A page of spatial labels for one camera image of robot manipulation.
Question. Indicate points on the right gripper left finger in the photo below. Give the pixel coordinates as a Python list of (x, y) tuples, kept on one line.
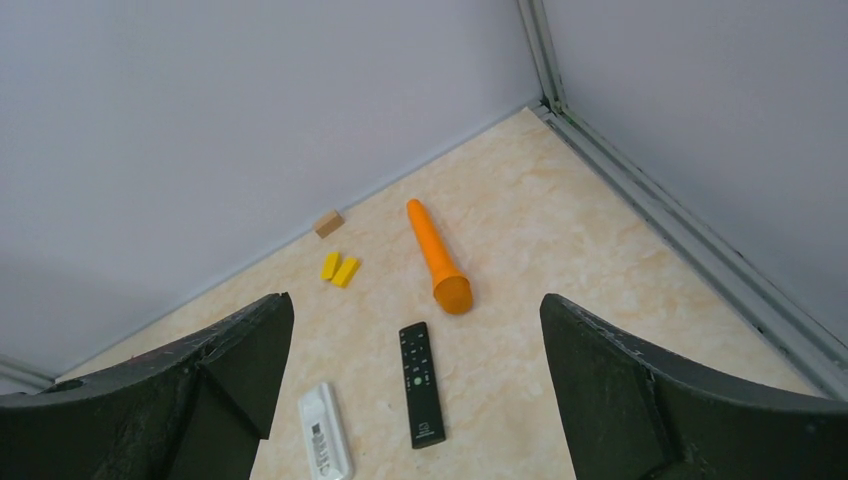
[(195, 408)]

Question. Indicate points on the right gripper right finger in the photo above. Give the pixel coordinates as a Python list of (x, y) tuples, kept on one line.
[(631, 409)]

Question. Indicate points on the white remote control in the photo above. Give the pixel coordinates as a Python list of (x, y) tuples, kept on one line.
[(325, 440)]

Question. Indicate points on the black remote control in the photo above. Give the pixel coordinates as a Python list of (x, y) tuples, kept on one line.
[(422, 395)]

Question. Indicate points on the yellow block left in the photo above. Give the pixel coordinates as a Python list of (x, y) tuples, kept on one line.
[(331, 264)]

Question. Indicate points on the yellow block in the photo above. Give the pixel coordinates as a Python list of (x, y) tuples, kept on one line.
[(331, 264), (346, 272)]

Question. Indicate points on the yellow block right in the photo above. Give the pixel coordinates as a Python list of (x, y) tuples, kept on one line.
[(346, 272)]

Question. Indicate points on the orange toy carrot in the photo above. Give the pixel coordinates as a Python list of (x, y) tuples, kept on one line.
[(451, 288)]

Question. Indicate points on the tan wooden block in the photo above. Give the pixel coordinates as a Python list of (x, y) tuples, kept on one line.
[(328, 223)]

